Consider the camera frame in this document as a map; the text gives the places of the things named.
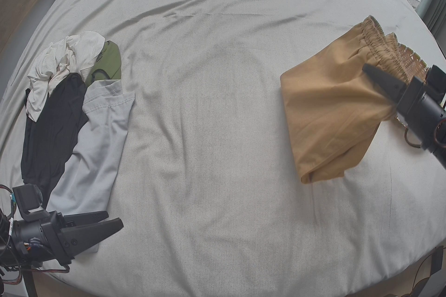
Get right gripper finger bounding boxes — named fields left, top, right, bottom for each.
left=362, top=64, right=408, bottom=105

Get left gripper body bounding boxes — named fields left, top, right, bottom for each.
left=13, top=212, right=76, bottom=266

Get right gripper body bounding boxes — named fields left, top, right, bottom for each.
left=395, top=77, right=446, bottom=149

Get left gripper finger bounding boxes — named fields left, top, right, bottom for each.
left=64, top=218, right=125, bottom=255
left=62, top=210, right=109, bottom=227

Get tan shorts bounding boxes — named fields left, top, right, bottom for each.
left=280, top=15, right=410, bottom=185

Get round woven basket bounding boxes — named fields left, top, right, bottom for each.
left=394, top=42, right=430, bottom=127

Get pale grey garment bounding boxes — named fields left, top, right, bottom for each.
left=45, top=79, right=136, bottom=252

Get black garment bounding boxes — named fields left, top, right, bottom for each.
left=20, top=72, right=88, bottom=209

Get green garment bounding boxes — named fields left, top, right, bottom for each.
left=84, top=40, right=122, bottom=87

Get bed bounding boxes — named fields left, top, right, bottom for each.
left=0, top=0, right=446, bottom=297

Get white garment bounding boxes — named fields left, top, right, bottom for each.
left=27, top=30, right=106, bottom=122

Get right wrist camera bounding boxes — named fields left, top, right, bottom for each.
left=424, top=65, right=446, bottom=105

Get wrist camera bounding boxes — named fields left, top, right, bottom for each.
left=424, top=65, right=446, bottom=105
left=12, top=184, right=49, bottom=221

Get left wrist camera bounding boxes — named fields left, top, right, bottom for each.
left=12, top=184, right=49, bottom=221

